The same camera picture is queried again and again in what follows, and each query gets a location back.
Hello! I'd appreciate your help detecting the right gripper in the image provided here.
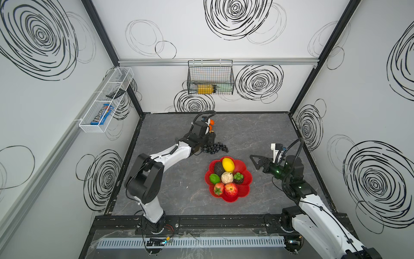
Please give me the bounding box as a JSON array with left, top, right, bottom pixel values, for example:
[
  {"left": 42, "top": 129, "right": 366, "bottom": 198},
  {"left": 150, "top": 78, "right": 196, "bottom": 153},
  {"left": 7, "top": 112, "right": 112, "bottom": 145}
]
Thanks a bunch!
[{"left": 251, "top": 154, "right": 291, "bottom": 185}]

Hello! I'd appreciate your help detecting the black grape bunch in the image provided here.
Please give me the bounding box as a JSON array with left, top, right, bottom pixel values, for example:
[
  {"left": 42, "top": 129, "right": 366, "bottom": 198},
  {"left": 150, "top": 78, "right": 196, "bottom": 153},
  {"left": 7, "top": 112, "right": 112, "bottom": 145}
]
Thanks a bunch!
[{"left": 202, "top": 142, "right": 229, "bottom": 154}]

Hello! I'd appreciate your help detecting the dark purple plum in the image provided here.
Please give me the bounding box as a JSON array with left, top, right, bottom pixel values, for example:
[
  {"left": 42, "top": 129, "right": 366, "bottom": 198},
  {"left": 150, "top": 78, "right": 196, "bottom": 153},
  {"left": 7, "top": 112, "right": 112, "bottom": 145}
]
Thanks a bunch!
[{"left": 233, "top": 172, "right": 244, "bottom": 185}]

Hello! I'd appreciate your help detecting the red flower shaped bowl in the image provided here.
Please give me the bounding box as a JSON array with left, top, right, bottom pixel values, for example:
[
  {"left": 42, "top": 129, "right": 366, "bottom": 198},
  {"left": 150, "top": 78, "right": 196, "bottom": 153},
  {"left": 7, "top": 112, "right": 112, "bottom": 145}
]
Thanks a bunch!
[{"left": 204, "top": 156, "right": 253, "bottom": 203}]

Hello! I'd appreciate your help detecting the large yellow lemon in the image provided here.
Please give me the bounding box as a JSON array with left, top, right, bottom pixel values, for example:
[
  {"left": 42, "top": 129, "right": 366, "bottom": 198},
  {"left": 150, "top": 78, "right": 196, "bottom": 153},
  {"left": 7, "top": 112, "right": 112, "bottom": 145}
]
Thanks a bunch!
[{"left": 222, "top": 158, "right": 235, "bottom": 173}]

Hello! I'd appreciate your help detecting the dark wrinkled avocado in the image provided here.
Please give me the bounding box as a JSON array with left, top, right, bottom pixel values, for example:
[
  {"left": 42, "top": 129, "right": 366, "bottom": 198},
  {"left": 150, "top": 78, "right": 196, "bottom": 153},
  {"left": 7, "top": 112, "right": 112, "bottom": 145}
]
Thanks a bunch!
[{"left": 213, "top": 161, "right": 225, "bottom": 177}]

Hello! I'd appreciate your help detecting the beige potato shaped fruit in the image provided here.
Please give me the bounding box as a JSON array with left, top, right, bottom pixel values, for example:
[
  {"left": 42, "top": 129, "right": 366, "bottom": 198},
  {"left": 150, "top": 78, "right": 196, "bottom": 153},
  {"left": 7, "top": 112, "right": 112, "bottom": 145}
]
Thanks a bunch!
[{"left": 221, "top": 172, "right": 234, "bottom": 185}]

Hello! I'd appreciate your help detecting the red pink apple fruit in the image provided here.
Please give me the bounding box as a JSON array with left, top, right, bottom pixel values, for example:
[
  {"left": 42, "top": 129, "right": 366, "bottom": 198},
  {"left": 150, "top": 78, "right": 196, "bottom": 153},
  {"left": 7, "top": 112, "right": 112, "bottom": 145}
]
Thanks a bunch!
[{"left": 224, "top": 183, "right": 238, "bottom": 197}]

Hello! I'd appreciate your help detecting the green lime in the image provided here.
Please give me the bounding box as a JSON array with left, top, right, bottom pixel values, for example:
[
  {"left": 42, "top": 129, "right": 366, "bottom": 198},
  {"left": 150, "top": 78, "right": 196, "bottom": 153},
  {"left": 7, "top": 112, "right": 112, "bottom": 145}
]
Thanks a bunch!
[{"left": 208, "top": 173, "right": 221, "bottom": 186}]

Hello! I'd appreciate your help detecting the red strawberry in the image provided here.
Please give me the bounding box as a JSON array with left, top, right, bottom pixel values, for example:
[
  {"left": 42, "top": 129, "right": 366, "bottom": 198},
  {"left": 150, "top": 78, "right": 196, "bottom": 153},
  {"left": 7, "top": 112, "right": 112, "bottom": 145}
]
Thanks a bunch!
[{"left": 213, "top": 182, "right": 225, "bottom": 196}]

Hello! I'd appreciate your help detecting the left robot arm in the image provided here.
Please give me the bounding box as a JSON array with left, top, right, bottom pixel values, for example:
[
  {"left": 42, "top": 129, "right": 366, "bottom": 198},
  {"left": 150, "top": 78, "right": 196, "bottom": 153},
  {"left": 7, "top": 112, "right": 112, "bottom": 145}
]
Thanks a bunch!
[{"left": 125, "top": 117, "right": 215, "bottom": 234}]

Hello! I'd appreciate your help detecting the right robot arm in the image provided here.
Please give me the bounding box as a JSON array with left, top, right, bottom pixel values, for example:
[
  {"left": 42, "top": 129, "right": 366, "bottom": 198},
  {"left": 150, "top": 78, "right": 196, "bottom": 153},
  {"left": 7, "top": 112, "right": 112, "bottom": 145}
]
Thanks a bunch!
[{"left": 250, "top": 155, "right": 381, "bottom": 259}]

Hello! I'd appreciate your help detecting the yellow box in basket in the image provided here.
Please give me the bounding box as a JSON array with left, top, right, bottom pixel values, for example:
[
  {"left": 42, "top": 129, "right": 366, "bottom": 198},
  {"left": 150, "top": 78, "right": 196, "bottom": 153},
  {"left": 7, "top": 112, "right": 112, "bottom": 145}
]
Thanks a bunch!
[{"left": 197, "top": 84, "right": 215, "bottom": 95}]

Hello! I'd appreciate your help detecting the green box in basket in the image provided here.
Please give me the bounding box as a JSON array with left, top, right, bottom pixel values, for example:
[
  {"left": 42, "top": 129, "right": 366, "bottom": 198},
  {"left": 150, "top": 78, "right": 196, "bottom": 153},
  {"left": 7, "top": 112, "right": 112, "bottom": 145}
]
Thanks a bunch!
[{"left": 216, "top": 83, "right": 234, "bottom": 95}]

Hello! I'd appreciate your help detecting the black remote control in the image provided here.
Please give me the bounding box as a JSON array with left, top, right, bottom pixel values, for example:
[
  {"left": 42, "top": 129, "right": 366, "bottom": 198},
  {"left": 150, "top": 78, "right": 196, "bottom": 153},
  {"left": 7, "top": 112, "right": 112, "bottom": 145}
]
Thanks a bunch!
[{"left": 106, "top": 89, "right": 126, "bottom": 99}]

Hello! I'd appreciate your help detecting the blue candy packet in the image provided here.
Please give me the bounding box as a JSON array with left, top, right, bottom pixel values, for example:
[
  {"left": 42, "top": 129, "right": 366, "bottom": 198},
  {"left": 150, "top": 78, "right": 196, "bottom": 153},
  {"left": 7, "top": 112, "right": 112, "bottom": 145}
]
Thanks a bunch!
[{"left": 90, "top": 104, "right": 113, "bottom": 126}]

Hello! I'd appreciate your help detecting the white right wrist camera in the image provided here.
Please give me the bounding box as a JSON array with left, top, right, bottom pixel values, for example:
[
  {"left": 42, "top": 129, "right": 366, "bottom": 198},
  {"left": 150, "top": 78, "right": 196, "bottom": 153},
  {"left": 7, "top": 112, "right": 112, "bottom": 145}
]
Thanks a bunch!
[{"left": 271, "top": 143, "right": 286, "bottom": 164}]

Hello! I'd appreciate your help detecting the black wire basket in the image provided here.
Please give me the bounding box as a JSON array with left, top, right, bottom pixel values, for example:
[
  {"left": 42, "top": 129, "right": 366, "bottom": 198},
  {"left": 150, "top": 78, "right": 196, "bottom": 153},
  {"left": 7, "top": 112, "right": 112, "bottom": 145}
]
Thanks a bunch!
[{"left": 187, "top": 65, "right": 235, "bottom": 95}]

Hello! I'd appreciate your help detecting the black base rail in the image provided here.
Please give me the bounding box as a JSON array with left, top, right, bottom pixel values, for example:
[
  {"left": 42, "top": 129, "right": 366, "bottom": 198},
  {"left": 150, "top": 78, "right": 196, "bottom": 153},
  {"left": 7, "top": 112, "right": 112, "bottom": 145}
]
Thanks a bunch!
[{"left": 93, "top": 213, "right": 350, "bottom": 237}]

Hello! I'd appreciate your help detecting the white slotted cable duct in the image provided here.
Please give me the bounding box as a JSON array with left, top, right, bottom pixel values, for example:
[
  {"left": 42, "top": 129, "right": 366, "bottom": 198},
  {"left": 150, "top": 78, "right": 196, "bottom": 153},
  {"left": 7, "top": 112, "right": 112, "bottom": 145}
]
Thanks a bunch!
[{"left": 96, "top": 236, "right": 286, "bottom": 249}]

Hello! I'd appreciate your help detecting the white wire shelf basket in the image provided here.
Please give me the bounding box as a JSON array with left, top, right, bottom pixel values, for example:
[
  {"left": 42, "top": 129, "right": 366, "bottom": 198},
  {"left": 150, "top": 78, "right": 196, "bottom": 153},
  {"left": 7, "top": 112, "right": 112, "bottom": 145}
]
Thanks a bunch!
[{"left": 79, "top": 67, "right": 134, "bottom": 133}]

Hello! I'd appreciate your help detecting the aluminium wall rail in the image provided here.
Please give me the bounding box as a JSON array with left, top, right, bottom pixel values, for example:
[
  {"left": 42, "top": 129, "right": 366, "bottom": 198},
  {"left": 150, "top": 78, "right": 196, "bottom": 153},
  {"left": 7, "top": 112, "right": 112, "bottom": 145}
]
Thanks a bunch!
[{"left": 119, "top": 58, "right": 319, "bottom": 66}]

